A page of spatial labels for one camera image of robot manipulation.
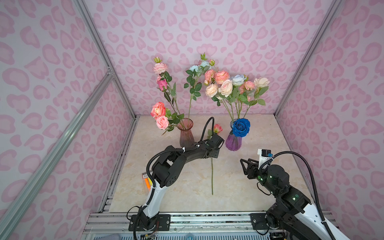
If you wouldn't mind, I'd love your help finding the small pink spray rose stem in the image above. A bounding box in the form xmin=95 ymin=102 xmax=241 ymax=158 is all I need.
xmin=152 ymin=56 xmax=184 ymax=121

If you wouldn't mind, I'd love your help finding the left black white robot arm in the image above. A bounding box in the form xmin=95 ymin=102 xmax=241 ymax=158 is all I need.
xmin=129 ymin=134 xmax=224 ymax=232

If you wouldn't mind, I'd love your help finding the magenta rosebud stem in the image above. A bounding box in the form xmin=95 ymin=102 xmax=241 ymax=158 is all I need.
xmin=157 ymin=76 xmax=184 ymax=125

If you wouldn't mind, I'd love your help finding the salmon pink rose stem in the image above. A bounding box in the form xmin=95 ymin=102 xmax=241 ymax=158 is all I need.
xmin=151 ymin=102 xmax=184 ymax=121

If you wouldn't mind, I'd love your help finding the pale blue spray rose stem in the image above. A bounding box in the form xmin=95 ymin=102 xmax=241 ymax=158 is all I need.
xmin=184 ymin=52 xmax=211 ymax=119

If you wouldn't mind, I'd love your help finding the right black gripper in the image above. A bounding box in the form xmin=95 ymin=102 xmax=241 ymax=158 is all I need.
xmin=238 ymin=158 xmax=280 ymax=197

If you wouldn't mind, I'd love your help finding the red glass vase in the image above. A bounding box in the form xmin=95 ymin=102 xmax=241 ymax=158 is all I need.
xmin=177 ymin=118 xmax=195 ymax=147

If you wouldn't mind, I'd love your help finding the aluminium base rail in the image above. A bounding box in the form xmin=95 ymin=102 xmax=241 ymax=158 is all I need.
xmin=80 ymin=209 xmax=343 ymax=240

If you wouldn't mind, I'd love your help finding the cream peach rose stem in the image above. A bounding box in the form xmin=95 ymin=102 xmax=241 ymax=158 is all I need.
xmin=205 ymin=84 xmax=224 ymax=106

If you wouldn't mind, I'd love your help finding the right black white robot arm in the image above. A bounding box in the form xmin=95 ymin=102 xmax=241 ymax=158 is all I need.
xmin=240 ymin=159 xmax=348 ymax=240

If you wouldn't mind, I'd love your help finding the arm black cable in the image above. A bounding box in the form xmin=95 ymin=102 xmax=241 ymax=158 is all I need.
xmin=259 ymin=150 xmax=337 ymax=240
xmin=200 ymin=116 xmax=216 ymax=142

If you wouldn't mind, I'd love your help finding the large pink spray rose stem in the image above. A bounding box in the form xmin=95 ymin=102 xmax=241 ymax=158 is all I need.
xmin=204 ymin=60 xmax=230 ymax=88

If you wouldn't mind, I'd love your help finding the pale blue white rose stem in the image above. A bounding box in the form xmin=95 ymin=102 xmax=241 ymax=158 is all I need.
xmin=230 ymin=75 xmax=248 ymax=119

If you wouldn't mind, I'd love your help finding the purple blue glass vase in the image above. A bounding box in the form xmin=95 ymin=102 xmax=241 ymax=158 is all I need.
xmin=225 ymin=119 xmax=243 ymax=152

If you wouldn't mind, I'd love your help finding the large cream rose stem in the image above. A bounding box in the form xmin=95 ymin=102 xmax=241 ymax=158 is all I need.
xmin=217 ymin=79 xmax=236 ymax=120

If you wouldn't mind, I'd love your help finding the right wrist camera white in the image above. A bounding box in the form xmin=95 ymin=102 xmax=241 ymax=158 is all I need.
xmin=257 ymin=149 xmax=273 ymax=169

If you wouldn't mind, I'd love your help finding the diagonal aluminium frame bar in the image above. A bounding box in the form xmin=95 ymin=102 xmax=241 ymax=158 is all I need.
xmin=1 ymin=73 xmax=114 ymax=240

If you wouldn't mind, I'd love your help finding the single pink rose stem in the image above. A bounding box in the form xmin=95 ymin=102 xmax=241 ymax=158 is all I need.
xmin=156 ymin=116 xmax=182 ymax=135

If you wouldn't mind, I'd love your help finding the pack of coloured markers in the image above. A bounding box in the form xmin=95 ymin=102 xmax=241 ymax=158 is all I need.
xmin=142 ymin=173 xmax=153 ymax=190

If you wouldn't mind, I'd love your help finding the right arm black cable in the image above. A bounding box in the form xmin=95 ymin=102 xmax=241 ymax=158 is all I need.
xmin=259 ymin=150 xmax=337 ymax=240

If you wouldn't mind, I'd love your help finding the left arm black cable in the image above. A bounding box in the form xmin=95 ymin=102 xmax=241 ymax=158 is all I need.
xmin=200 ymin=116 xmax=216 ymax=142

